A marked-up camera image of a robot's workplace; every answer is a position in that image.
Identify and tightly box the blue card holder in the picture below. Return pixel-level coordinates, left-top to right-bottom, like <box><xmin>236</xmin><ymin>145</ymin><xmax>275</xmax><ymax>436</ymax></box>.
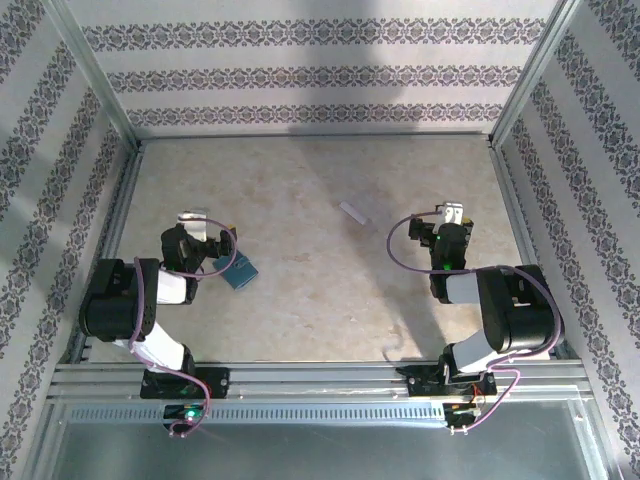
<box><xmin>212</xmin><ymin>253</ymin><xmax>260</xmax><ymax>290</ymax></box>

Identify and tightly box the clear plastic card box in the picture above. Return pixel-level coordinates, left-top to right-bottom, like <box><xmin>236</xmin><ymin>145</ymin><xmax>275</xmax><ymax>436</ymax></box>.
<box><xmin>338</xmin><ymin>198</ymin><xmax>389</xmax><ymax>237</ymax></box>

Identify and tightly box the stack of red cards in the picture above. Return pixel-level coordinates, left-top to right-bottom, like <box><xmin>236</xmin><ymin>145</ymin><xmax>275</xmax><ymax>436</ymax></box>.
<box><xmin>339</xmin><ymin>201</ymin><xmax>370</xmax><ymax>225</ymax></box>

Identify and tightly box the controller board with green light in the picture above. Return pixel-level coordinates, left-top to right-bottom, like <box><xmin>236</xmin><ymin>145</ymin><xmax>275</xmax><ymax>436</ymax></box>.
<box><xmin>163</xmin><ymin>403</ymin><xmax>207</xmax><ymax>422</ymax></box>

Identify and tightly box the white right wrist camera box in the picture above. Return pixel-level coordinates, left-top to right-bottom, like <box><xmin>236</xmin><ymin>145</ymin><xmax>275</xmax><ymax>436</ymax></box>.
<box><xmin>433</xmin><ymin>202</ymin><xmax>465</xmax><ymax>235</ymax></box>

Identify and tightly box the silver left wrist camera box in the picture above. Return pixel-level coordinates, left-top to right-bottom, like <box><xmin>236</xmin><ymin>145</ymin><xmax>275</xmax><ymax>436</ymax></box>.
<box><xmin>175</xmin><ymin>209</ymin><xmax>210</xmax><ymax>242</ymax></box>

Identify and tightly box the aluminium side rail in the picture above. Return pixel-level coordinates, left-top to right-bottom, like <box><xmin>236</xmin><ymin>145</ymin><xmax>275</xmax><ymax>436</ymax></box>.
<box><xmin>487</xmin><ymin>142</ymin><xmax>582</xmax><ymax>362</ymax></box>
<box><xmin>67</xmin><ymin>142</ymin><xmax>147</xmax><ymax>365</ymax></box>

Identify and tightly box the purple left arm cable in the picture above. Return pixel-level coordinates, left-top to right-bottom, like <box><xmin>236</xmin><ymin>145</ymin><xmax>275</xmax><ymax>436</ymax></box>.
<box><xmin>127</xmin><ymin>213</ymin><xmax>239</xmax><ymax>441</ymax></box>

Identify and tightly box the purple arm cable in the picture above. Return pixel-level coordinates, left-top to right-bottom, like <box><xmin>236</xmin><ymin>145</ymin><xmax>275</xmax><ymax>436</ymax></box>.
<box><xmin>127</xmin><ymin>213</ymin><xmax>239</xmax><ymax>441</ymax></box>
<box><xmin>388</xmin><ymin>208</ymin><xmax>564</xmax><ymax>434</ymax></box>

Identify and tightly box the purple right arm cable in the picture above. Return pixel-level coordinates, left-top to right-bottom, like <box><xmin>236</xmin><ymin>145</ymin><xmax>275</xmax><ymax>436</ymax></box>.
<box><xmin>388</xmin><ymin>208</ymin><xmax>564</xmax><ymax>434</ymax></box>

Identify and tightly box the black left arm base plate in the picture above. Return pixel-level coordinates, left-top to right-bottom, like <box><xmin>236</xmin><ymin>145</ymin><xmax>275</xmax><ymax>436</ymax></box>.
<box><xmin>139</xmin><ymin>367</ymin><xmax>231</xmax><ymax>400</ymax></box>

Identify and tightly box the aluminium rear rail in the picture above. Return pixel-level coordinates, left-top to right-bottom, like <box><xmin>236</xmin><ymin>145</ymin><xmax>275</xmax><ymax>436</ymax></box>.
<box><xmin>135</xmin><ymin>130</ymin><xmax>495</xmax><ymax>144</ymax></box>

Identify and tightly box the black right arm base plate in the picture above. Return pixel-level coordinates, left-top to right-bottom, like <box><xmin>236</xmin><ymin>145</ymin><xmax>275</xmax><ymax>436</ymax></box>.
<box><xmin>407</xmin><ymin>366</ymin><xmax>498</xmax><ymax>399</ymax></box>

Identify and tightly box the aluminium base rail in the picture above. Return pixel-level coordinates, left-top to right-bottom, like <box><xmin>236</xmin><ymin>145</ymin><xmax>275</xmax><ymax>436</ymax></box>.
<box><xmin>47</xmin><ymin>362</ymin><xmax>594</xmax><ymax>402</ymax></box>

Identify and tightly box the controller board with wires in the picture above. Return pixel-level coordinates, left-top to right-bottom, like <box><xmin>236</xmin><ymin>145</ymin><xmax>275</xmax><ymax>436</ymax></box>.
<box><xmin>443</xmin><ymin>399</ymin><xmax>490</xmax><ymax>427</ymax></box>

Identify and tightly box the aluminium frame post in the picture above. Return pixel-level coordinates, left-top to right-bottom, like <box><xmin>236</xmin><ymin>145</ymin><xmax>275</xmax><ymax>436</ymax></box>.
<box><xmin>485</xmin><ymin>0</ymin><xmax>585</xmax><ymax>149</ymax></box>
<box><xmin>43</xmin><ymin>0</ymin><xmax>144</xmax><ymax>149</ymax></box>

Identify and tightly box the slotted grey cable duct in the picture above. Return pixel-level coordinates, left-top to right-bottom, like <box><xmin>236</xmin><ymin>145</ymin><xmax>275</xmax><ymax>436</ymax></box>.
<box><xmin>64</xmin><ymin>403</ymin><xmax>451</xmax><ymax>427</ymax></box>

